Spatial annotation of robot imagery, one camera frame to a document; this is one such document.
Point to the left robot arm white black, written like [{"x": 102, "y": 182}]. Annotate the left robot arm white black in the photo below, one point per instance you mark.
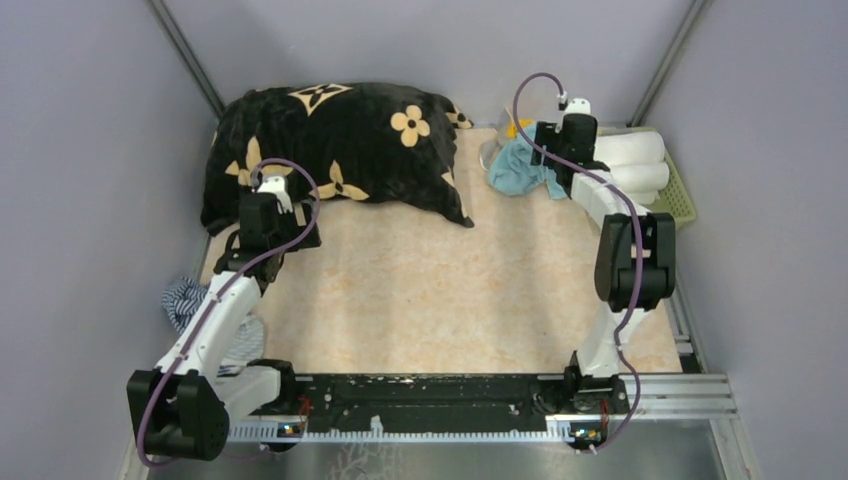
[{"x": 179, "y": 409}]

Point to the middle white rolled towel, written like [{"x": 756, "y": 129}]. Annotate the middle white rolled towel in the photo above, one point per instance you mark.
[{"x": 641, "y": 178}]

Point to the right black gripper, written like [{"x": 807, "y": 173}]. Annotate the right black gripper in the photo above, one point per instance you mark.
[{"x": 547, "y": 134}]

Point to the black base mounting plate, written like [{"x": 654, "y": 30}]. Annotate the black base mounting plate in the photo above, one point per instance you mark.
[{"x": 443, "y": 403}]

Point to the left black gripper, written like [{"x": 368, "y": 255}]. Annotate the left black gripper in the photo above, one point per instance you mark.
[{"x": 306, "y": 211}]

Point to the green plastic basket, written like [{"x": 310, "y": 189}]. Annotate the green plastic basket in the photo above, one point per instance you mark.
[{"x": 674, "y": 198}]

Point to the light blue towel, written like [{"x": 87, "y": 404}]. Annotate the light blue towel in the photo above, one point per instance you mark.
[{"x": 512, "y": 173}]

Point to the bottom white rolled towel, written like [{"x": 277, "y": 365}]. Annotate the bottom white rolled towel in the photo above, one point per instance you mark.
[{"x": 644, "y": 198}]

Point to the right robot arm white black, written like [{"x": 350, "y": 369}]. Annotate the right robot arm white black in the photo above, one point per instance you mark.
[{"x": 635, "y": 259}]

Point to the black pillow with tan flowers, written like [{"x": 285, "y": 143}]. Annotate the black pillow with tan flowers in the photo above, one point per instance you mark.
[{"x": 369, "y": 142}]

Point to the white rolled towel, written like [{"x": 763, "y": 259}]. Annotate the white rolled towel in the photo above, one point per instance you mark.
[
  {"x": 641, "y": 178},
  {"x": 635, "y": 148},
  {"x": 644, "y": 198}
]

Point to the blue white striped towel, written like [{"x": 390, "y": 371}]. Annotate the blue white striped towel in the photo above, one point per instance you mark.
[{"x": 182, "y": 299}]

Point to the top white rolled towel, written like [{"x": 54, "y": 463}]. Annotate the top white rolled towel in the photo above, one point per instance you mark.
[{"x": 635, "y": 148}]

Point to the white toothed cable strip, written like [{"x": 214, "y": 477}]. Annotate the white toothed cable strip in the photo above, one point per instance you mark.
[{"x": 272, "y": 432}]

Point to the aluminium frame rail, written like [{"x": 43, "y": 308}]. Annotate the aluminium frame rail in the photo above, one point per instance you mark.
[{"x": 678, "y": 396}]

